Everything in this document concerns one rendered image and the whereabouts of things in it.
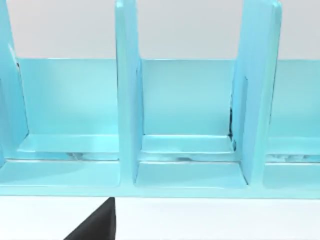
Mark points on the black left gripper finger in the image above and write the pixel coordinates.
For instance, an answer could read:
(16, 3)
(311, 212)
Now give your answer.
(101, 222)

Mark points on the light blue rack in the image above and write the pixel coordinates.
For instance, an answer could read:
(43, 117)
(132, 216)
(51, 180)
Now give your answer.
(175, 105)

